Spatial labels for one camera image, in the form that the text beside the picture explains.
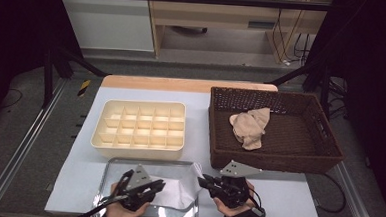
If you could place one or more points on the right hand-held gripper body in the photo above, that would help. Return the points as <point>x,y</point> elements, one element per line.
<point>235,192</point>

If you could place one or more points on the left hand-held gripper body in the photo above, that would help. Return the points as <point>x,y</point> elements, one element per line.
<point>138,180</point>

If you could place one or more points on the white sock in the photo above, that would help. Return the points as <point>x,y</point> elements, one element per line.
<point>173,196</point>
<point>194,175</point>

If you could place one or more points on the clear box lid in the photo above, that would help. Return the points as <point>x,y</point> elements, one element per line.
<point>117,171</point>

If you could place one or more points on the cream divided storage box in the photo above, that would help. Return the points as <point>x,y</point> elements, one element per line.
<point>138,152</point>

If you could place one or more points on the brown wicker basket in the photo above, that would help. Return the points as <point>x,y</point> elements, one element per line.
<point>296,140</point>

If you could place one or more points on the person's right hand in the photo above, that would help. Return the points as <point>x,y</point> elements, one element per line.
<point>235,213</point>

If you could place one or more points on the person's left hand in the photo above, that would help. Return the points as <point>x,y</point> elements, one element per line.
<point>122,216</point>

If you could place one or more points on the white table mat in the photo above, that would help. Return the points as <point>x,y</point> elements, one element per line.
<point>200,129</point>

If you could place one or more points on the yellow black tape strip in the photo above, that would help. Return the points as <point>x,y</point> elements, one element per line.
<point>84,87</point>

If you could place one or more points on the black metal stand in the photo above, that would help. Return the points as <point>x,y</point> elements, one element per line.
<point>48,81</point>
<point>325,92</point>

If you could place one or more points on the white cabinet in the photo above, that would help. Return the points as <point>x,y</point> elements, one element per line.
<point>111,27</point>

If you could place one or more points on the wooden desk shelf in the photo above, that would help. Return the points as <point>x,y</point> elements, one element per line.
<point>219,14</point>

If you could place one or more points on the black curtain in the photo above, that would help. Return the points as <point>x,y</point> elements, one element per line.
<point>377,64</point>
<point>18,29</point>

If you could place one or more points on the aluminium rail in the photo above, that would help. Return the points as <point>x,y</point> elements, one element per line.
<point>356,203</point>
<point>18,159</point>

